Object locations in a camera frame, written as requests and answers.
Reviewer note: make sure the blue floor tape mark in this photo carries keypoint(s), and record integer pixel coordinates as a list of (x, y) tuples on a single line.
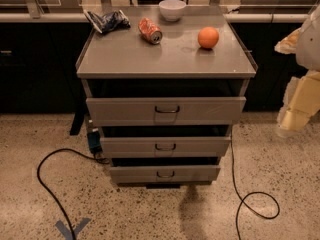
[(71, 233)]

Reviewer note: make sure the white ceramic bowl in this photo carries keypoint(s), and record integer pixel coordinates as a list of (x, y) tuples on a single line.
[(172, 10)]

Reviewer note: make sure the grey top drawer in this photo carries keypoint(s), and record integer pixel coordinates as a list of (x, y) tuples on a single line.
[(165, 111)]

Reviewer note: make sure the grey middle drawer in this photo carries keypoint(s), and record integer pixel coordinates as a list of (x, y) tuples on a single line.
[(164, 147)]

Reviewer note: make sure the crushed orange soda can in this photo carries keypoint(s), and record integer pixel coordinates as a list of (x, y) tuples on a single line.
[(150, 31)]

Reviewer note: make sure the grey metal drawer cabinet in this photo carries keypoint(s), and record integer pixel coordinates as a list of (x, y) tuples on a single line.
[(122, 64)]

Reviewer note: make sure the blue power adapter box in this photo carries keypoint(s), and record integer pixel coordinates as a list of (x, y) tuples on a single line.
[(94, 144)]

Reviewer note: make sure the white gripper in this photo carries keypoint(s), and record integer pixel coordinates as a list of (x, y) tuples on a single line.
[(309, 49)]

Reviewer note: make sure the blue crumpled chip bag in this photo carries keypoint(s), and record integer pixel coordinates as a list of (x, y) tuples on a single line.
[(108, 22)]

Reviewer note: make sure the orange fruit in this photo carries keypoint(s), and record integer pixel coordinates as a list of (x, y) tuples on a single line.
[(208, 37)]

